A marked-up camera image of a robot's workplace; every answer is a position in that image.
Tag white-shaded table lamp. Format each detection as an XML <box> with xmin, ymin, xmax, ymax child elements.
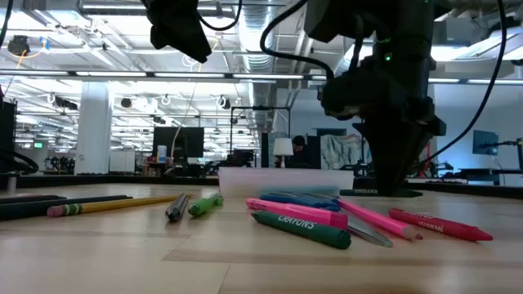
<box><xmin>272</xmin><ymin>137</ymin><xmax>294</xmax><ymax>168</ymax></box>

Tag white cabinet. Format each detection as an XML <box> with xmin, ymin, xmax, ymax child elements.
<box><xmin>108</xmin><ymin>149</ymin><xmax>136</xmax><ymax>173</ymax></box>

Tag clear pencil box pink lid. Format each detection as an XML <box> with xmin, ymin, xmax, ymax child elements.
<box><xmin>217</xmin><ymin>166</ymin><xmax>355</xmax><ymax>200</ymax></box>

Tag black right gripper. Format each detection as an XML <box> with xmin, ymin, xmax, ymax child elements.
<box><xmin>363</xmin><ymin>56</ymin><xmax>447</xmax><ymax>195</ymax></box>

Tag silver ventilation duct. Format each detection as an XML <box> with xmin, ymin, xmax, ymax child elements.
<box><xmin>233</xmin><ymin>0</ymin><xmax>279</xmax><ymax>131</ymax></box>

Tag black aluminium table frame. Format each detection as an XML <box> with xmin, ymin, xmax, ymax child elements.
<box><xmin>0</xmin><ymin>173</ymin><xmax>523</xmax><ymax>201</ymax></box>

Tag black cabinet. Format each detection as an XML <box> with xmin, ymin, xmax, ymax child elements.
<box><xmin>0</xmin><ymin>100</ymin><xmax>17</xmax><ymax>172</ymax></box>

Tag grey draped cloth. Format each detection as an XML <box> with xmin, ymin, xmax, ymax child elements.
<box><xmin>320</xmin><ymin>134</ymin><xmax>369</xmax><ymax>171</ymax></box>

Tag black ceiling device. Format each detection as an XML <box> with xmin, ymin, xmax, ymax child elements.
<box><xmin>7</xmin><ymin>35</ymin><xmax>31</xmax><ymax>57</ymax></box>

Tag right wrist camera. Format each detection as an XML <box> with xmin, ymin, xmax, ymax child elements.
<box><xmin>320</xmin><ymin>75</ymin><xmax>371</xmax><ymax>120</ymax></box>

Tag pink pencil with blue cap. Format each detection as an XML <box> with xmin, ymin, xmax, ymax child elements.
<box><xmin>337</xmin><ymin>198</ymin><xmax>424</xmax><ymax>242</ymax></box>

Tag green pen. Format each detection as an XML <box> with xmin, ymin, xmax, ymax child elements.
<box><xmin>187</xmin><ymin>194</ymin><xmax>226</xmax><ymax>218</ymax></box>

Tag white column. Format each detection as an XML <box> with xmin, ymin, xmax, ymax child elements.
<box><xmin>74</xmin><ymin>81</ymin><xmax>114</xmax><ymax>176</ymax></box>

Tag grey-blue wall screen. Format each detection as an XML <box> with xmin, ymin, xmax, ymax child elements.
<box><xmin>472</xmin><ymin>130</ymin><xmax>500</xmax><ymax>157</ymax></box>

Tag pink highlighter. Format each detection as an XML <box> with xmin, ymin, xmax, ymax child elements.
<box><xmin>245</xmin><ymin>198</ymin><xmax>350</xmax><ymax>230</ymax></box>

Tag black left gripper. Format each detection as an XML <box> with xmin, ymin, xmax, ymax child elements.
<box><xmin>141</xmin><ymin>0</ymin><xmax>213</xmax><ymax>65</ymax></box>

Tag silver metal post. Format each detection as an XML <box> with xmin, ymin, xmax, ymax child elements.
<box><xmin>6</xmin><ymin>173</ymin><xmax>20</xmax><ymax>197</ymax></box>

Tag black pen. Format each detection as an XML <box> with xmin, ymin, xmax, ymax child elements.
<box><xmin>0</xmin><ymin>194</ymin><xmax>134</xmax><ymax>221</ymax></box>
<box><xmin>164</xmin><ymin>193</ymin><xmax>190</xmax><ymax>223</ymax></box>
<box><xmin>0</xmin><ymin>194</ymin><xmax>67</xmax><ymax>205</ymax></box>

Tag black monitor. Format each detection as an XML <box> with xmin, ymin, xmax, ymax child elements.
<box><xmin>153</xmin><ymin>126</ymin><xmax>205</xmax><ymax>165</ymax></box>

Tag black boom stand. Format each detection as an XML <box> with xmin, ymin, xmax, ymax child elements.
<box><xmin>478</xmin><ymin>137</ymin><xmax>523</xmax><ymax>172</ymax></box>

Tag blue-handled scissors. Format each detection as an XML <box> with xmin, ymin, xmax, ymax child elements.
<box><xmin>259</xmin><ymin>192</ymin><xmax>395</xmax><ymax>249</ymax></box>

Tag red crayon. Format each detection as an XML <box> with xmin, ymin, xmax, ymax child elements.
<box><xmin>387</xmin><ymin>207</ymin><xmax>494</xmax><ymax>243</ymax></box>

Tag yellow pencil with pink eraser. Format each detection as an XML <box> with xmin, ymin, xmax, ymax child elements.
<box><xmin>46</xmin><ymin>194</ymin><xmax>181</xmax><ymax>219</ymax></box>

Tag person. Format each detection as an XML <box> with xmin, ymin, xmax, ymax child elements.
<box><xmin>284</xmin><ymin>135</ymin><xmax>312</xmax><ymax>169</ymax></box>

